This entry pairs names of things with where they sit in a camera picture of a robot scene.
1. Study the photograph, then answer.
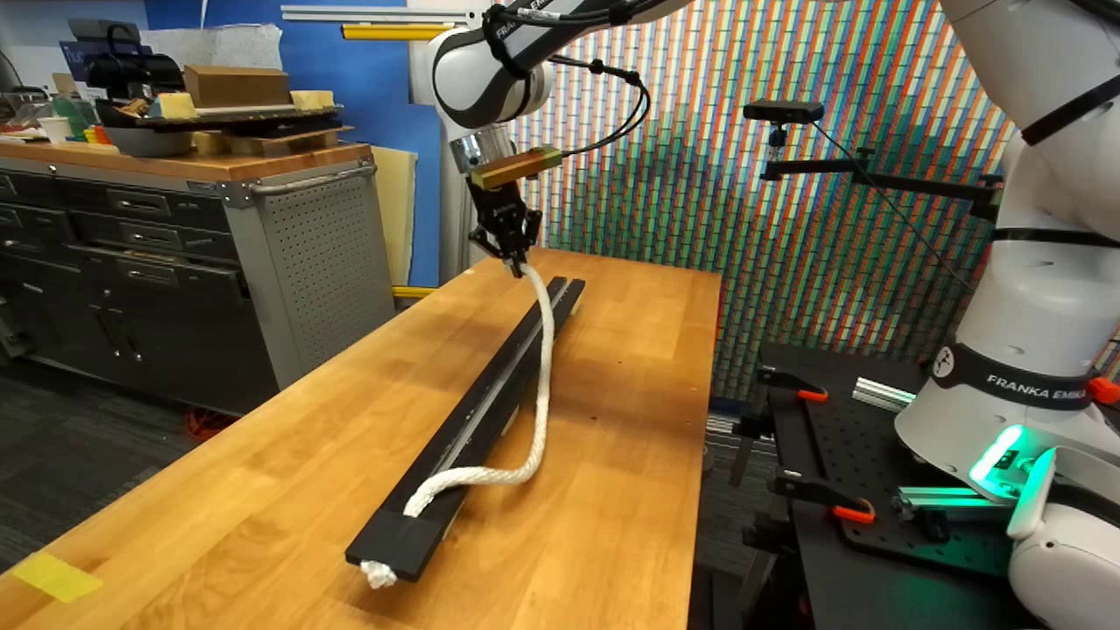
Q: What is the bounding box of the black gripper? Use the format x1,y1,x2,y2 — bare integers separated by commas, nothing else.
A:
466,182,543,281

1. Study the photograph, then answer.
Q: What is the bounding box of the multicoloured patterned backdrop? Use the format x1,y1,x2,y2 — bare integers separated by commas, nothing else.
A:
491,0,1052,406

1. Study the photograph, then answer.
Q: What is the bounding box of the grey metal tool cabinet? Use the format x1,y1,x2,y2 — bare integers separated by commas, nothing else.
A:
0,137,401,419

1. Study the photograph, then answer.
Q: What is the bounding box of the black clamp orange handle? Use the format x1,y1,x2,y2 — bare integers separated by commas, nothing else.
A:
753,364,831,414
778,470,883,531
1082,370,1120,414

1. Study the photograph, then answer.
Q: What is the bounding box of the silver aluminium extrusion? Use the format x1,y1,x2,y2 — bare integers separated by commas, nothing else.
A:
851,370,919,414

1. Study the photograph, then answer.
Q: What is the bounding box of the black exterior camera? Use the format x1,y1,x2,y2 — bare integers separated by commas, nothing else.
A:
743,99,824,126

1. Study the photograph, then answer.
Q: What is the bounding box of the yellow foam slab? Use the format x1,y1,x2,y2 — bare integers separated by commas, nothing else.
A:
153,89,341,126

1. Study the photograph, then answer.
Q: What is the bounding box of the white bar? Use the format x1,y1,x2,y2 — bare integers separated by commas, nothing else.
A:
277,4,494,29

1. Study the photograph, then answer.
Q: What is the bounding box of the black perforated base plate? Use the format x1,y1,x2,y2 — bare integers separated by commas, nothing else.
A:
753,340,1060,630

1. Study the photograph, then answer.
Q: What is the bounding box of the white braided rope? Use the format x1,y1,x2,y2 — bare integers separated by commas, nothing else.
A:
400,258,561,524

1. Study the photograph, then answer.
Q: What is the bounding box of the yellow tape patch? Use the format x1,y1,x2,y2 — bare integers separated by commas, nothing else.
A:
8,549,109,610

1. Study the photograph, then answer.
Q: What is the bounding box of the brown cardboard box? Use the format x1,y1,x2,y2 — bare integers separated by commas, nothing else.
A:
180,64,297,111

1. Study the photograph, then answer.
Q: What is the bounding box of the beige wooden panel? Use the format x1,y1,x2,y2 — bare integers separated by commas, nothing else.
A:
370,145,423,290

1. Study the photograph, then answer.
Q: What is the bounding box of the black flat tray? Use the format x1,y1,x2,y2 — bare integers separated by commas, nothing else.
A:
100,102,355,160

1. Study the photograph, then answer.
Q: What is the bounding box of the green-lit aluminium extrusion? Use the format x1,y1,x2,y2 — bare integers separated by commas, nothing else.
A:
893,479,1007,518

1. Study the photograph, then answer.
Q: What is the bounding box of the black equipment pile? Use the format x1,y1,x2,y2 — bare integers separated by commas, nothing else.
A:
58,19,188,106

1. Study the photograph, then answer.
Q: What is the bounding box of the blue board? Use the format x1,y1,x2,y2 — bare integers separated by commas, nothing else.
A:
144,0,447,290

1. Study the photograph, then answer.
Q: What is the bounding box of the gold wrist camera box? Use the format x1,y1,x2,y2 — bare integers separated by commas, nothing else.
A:
468,145,562,196

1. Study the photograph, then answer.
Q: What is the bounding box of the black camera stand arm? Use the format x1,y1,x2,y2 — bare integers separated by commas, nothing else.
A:
757,120,1007,224

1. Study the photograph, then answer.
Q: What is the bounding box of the long black grooved rail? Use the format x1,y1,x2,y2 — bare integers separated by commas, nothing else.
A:
341,273,586,584

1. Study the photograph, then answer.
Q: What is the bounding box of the yellow bar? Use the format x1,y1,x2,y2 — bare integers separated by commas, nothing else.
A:
338,20,461,46

